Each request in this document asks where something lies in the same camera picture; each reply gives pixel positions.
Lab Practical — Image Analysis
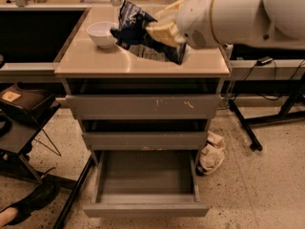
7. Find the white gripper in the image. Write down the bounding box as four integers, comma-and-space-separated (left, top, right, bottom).
146, 0, 220, 50

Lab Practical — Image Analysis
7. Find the white bowl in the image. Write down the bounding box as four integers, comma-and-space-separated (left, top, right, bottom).
87, 21, 117, 49

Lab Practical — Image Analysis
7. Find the black shoe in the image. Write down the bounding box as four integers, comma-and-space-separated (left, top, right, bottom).
9, 181, 60, 225

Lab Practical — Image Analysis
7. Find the black side cart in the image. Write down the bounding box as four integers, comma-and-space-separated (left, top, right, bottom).
0, 83, 76, 190

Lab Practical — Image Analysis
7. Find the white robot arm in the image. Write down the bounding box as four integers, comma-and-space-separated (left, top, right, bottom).
146, 0, 305, 50

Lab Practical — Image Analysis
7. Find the grey drawer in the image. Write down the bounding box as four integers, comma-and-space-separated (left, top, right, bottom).
84, 151, 209, 218
66, 94, 220, 120
82, 132, 207, 151

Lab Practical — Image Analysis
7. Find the grey drawer cabinet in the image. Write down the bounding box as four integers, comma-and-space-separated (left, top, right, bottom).
52, 5, 233, 219

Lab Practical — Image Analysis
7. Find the black power adapter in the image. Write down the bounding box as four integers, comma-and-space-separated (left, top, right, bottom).
255, 56, 273, 66

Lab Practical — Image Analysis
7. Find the grey middle drawer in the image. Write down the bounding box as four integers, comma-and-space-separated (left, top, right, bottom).
82, 132, 207, 151

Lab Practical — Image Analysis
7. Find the white spray bottle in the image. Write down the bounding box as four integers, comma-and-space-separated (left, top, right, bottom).
223, 44, 234, 59

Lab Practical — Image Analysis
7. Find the black table leg frame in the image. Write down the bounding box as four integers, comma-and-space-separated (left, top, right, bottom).
229, 73, 305, 151

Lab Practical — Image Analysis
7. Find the blue chip bag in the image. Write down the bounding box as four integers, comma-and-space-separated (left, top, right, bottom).
110, 0, 186, 65

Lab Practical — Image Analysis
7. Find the grey bottom drawer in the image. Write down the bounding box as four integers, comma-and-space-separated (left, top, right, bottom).
84, 151, 209, 218

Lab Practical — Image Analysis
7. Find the grey top drawer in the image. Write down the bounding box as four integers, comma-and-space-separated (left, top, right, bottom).
66, 94, 220, 120

